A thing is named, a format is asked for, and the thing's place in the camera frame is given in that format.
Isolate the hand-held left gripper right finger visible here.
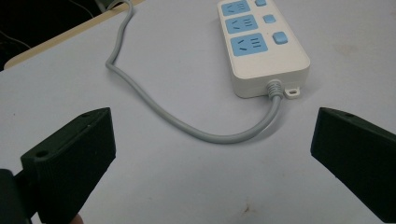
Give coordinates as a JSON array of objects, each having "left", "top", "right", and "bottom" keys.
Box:
[{"left": 310, "top": 106, "right": 396, "bottom": 224}]

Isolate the thin white wire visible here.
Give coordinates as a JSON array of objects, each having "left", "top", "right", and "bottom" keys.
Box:
[{"left": 0, "top": 30, "right": 33, "bottom": 50}]

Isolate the white and blue power strip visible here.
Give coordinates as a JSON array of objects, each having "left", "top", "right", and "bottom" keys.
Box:
[{"left": 217, "top": 0, "right": 311, "bottom": 100}]

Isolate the grey power strip cable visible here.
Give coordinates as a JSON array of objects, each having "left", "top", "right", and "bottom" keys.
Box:
[{"left": 105, "top": 0, "right": 285, "bottom": 145}]

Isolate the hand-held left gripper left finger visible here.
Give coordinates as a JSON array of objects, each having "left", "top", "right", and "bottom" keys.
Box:
[{"left": 20, "top": 107, "right": 117, "bottom": 224}]

